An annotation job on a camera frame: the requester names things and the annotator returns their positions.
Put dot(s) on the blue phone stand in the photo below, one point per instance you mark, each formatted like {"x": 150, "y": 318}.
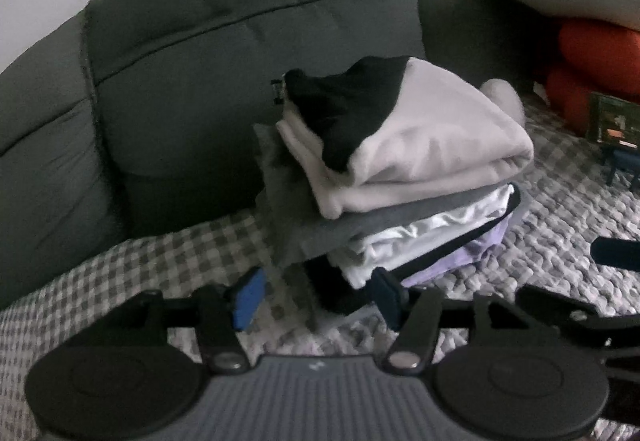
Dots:
{"x": 622, "y": 163}

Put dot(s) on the grey folded garment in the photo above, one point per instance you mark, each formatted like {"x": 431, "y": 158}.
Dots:
{"x": 320, "y": 231}

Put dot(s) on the white folded garment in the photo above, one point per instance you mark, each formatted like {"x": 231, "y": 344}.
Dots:
{"x": 400, "y": 246}

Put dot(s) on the grey checked blanket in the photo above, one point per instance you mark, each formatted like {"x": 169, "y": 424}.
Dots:
{"x": 550, "y": 231}

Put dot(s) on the black folded garment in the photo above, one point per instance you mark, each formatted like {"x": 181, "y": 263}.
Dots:
{"x": 340, "y": 293}

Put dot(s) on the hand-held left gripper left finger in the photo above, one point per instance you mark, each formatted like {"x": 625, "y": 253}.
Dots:
{"x": 250, "y": 295}

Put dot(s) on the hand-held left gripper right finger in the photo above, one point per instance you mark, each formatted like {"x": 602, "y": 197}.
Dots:
{"x": 387, "y": 297}

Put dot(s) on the grey sofa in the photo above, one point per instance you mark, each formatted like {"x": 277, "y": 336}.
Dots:
{"x": 225, "y": 46}

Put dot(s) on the smartphone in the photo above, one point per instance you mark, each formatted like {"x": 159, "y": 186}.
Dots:
{"x": 615, "y": 118}

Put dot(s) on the white plush toy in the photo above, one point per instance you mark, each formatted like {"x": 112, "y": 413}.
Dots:
{"x": 505, "y": 98}

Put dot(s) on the cream printed t-shirt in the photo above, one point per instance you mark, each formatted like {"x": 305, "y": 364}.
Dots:
{"x": 440, "y": 131}

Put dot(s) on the orange knot cushion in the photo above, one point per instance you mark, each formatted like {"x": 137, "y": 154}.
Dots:
{"x": 595, "y": 56}

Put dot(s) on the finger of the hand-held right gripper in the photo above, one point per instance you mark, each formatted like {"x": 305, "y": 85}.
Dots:
{"x": 565, "y": 313}
{"x": 615, "y": 252}

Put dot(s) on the lilac folded garment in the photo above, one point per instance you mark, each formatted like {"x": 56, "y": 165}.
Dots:
{"x": 475, "y": 252}

